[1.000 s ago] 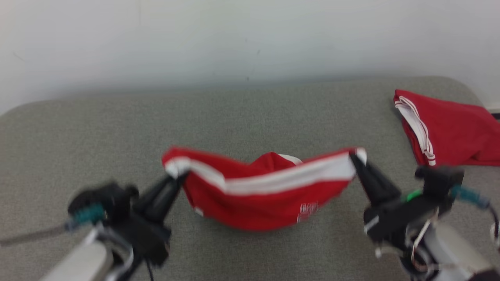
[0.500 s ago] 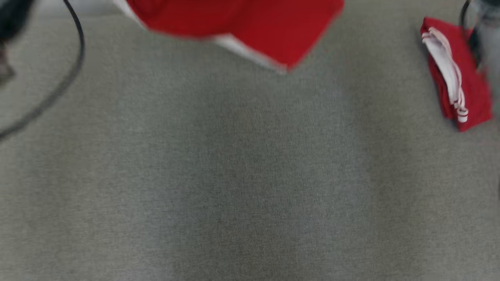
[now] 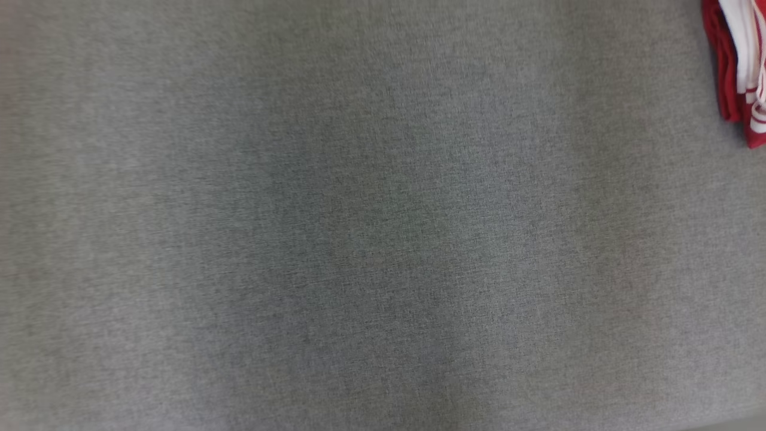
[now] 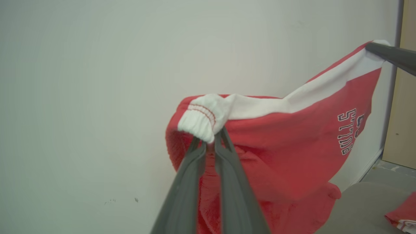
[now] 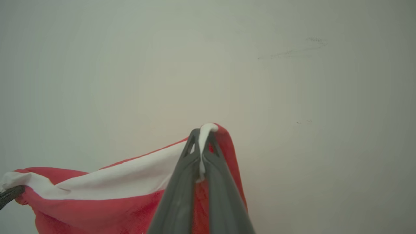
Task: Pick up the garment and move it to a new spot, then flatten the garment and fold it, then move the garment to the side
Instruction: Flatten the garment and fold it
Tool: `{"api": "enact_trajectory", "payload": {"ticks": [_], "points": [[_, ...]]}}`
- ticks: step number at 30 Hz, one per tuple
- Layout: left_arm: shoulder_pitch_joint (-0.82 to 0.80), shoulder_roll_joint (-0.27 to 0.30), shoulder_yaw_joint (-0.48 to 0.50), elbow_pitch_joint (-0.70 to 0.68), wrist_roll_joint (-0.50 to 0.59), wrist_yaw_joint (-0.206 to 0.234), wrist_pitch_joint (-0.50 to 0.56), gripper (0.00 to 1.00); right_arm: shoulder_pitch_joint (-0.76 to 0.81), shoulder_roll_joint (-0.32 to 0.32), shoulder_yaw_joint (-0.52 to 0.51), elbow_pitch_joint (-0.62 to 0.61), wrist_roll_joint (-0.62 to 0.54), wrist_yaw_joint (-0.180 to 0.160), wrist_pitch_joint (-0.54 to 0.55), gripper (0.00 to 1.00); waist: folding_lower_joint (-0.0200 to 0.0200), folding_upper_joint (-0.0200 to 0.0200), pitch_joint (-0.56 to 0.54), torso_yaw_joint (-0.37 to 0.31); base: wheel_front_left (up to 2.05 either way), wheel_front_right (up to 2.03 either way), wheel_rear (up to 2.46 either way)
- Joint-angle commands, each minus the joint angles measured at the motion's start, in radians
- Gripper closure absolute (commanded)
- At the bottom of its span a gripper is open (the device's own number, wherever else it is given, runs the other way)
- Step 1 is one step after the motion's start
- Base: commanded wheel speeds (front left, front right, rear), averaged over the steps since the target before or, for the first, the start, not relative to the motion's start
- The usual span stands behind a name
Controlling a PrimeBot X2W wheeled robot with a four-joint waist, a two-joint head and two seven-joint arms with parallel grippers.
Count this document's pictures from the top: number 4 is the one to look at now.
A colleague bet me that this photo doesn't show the red shorts with white stripe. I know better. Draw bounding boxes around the red shorts with white stripe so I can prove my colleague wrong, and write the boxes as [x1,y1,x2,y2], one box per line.
[165,40,391,234]

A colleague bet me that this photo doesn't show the beige wooden door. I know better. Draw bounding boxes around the beige wooden door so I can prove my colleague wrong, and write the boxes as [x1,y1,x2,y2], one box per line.
[382,0,416,169]

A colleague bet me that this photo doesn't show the red Bulls 23 jersey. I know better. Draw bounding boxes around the red Bulls 23 jersey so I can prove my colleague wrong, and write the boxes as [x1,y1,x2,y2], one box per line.
[385,192,416,234]

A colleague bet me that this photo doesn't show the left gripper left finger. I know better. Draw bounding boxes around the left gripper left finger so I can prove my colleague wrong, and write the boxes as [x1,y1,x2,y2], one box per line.
[151,136,207,234]

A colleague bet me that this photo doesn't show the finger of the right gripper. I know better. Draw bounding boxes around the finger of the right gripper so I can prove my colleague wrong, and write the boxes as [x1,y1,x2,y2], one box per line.
[366,42,416,77]

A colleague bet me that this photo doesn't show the grey fabric sofa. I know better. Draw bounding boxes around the grey fabric sofa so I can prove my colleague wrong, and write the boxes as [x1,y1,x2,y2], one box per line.
[315,181,416,234]

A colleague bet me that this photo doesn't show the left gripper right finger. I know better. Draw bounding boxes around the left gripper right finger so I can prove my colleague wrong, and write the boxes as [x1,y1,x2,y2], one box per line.
[214,128,270,234]

